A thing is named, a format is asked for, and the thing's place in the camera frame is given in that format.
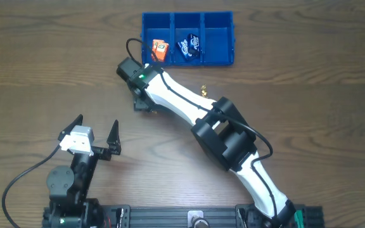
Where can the blue tray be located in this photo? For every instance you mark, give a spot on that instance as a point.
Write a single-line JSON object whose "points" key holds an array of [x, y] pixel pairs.
{"points": [[217, 47]]}

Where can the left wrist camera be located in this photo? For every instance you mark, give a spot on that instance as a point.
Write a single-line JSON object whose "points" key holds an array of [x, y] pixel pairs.
{"points": [[78, 141]]}

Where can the blue candy pack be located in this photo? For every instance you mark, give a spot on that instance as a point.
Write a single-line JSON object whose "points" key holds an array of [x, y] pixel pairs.
{"points": [[194, 41], [184, 48]]}

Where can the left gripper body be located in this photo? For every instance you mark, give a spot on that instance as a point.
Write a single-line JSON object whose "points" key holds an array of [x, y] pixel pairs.
{"points": [[101, 153]]}

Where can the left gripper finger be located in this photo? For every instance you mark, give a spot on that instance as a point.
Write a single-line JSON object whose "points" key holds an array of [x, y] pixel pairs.
{"points": [[71, 125], [114, 141]]}

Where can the mounting rail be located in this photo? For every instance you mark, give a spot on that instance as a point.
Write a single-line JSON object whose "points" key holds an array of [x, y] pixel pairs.
{"points": [[170, 217]]}

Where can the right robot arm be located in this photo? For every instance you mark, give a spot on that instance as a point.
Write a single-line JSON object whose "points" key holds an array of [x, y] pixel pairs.
{"points": [[176, 98]]}

